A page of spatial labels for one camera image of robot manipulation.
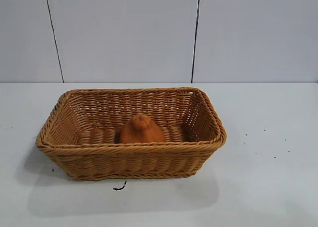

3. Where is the brown woven wicker basket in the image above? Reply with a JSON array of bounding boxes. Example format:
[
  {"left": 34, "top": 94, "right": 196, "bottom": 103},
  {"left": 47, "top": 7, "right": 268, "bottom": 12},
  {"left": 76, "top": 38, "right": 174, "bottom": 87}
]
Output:
[{"left": 35, "top": 86, "right": 228, "bottom": 182}]

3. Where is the orange cone-shaped bread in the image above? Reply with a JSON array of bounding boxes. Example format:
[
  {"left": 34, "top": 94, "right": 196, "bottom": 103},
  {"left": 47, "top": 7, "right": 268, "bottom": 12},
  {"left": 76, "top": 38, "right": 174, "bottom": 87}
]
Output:
[{"left": 120, "top": 113, "right": 166, "bottom": 144}]

